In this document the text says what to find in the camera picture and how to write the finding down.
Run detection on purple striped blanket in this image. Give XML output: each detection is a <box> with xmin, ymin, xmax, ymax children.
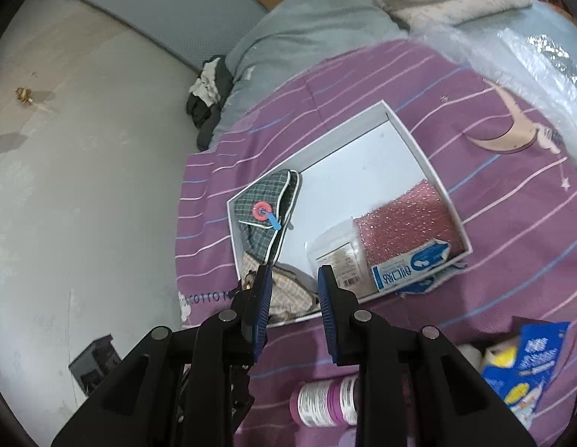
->
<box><xmin>174</xmin><ymin>39</ymin><xmax>577</xmax><ymax>447</ymax></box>

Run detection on grey panel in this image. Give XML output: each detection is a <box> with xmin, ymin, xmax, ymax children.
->
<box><xmin>72</xmin><ymin>0</ymin><xmax>271</xmax><ymax>73</ymax></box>

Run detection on black wall socket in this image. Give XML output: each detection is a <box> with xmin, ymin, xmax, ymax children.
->
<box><xmin>69</xmin><ymin>334</ymin><xmax>122</xmax><ymax>389</ymax></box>

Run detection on clear plastic packet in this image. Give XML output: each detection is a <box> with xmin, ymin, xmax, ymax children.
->
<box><xmin>305</xmin><ymin>216</ymin><xmax>370</xmax><ymax>296</ymax></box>

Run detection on white cardboard box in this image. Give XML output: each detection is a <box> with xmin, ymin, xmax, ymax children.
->
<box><xmin>226</xmin><ymin>99</ymin><xmax>472</xmax><ymax>327</ymax></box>

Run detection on beige plaid pouch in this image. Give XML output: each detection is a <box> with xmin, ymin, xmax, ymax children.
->
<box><xmin>242</xmin><ymin>261</ymin><xmax>319</xmax><ymax>324</ymax></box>

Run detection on small blue and white carton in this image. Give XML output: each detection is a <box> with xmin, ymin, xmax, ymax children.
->
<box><xmin>370</xmin><ymin>237</ymin><xmax>468</xmax><ymax>296</ymax></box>

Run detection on pink sparkly pouch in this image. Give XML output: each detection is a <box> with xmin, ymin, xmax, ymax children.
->
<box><xmin>353</xmin><ymin>179</ymin><xmax>463</xmax><ymax>289</ymax></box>

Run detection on dark green plaid pouch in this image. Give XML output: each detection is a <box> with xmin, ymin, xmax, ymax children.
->
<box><xmin>235</xmin><ymin>169</ymin><xmax>302</xmax><ymax>271</ymax></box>

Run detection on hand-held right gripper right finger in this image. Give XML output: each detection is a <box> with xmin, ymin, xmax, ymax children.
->
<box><xmin>316</xmin><ymin>264</ymin><xmax>536</xmax><ymax>447</ymax></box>

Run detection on grey blanket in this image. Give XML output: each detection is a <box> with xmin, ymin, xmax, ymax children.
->
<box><xmin>209</xmin><ymin>0</ymin><xmax>410</xmax><ymax>150</ymax></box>

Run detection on clear plastic bag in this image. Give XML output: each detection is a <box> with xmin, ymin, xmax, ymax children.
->
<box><xmin>409</xmin><ymin>2</ymin><xmax>577</xmax><ymax>168</ymax></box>

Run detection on purple and white bottle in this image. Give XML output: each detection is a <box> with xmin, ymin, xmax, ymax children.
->
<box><xmin>289</xmin><ymin>375</ymin><xmax>361</xmax><ymax>428</ymax></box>

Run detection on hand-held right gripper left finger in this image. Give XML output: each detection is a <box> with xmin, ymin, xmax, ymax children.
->
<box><xmin>50</xmin><ymin>264</ymin><xmax>274</xmax><ymax>447</ymax></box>

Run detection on dark crumpled clothes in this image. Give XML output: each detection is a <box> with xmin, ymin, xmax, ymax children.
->
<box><xmin>186</xmin><ymin>55</ymin><xmax>233</xmax><ymax>152</ymax></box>

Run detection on blue printed packet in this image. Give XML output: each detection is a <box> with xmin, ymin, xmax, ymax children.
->
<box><xmin>481</xmin><ymin>321</ymin><xmax>571</xmax><ymax>431</ymax></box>

